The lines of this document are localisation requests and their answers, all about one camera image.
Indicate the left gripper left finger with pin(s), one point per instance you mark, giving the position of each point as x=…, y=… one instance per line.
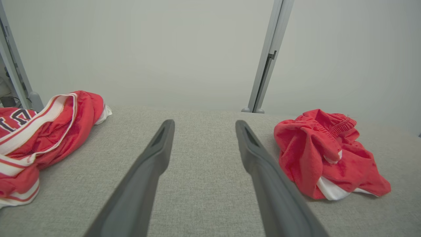
x=131, y=194

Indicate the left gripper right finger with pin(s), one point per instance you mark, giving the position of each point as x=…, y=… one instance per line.
x=276, y=197

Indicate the red shorts white trim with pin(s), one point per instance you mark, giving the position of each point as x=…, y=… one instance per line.
x=306, y=154

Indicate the red basketball jersey number print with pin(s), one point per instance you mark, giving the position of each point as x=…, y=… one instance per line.
x=65, y=131

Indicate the grey metal frame post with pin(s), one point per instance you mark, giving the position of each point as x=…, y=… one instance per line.
x=13, y=65
x=268, y=65

